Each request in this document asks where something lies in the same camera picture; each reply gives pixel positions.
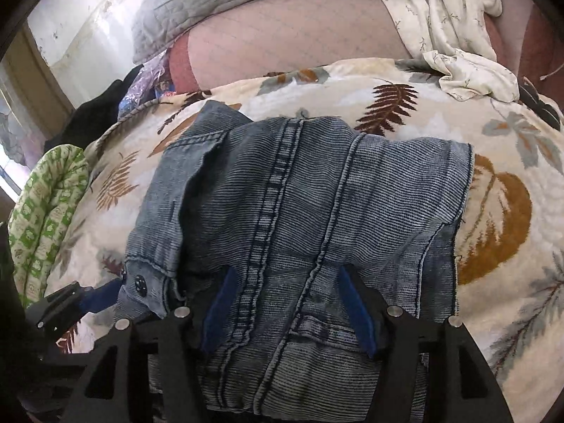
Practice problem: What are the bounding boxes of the blue grey denim pants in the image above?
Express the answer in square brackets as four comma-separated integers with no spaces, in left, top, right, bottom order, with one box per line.
[116,101,474,422]

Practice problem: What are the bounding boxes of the green white patterned cloth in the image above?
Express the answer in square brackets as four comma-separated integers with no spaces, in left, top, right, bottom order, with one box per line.
[8,144,90,307]

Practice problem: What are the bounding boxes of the cream leaf print blanket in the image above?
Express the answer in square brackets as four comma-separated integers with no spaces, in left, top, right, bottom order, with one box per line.
[47,58,563,422]

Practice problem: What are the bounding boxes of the black garment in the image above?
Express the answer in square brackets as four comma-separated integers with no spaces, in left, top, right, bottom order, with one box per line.
[43,64,143,153]

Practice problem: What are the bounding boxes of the purple plastic bag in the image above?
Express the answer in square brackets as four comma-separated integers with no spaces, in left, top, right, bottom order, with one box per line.
[118,51,176,120]

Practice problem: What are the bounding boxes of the small black object on bed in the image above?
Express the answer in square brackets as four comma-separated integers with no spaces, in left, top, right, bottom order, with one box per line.
[519,76,563,131]

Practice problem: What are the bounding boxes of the white floral crumpled cloth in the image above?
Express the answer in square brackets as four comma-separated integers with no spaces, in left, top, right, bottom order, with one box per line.
[382,0,519,103]

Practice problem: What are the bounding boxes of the pink and maroon bedsheet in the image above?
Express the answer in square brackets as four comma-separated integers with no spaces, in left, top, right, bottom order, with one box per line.
[169,0,563,102]

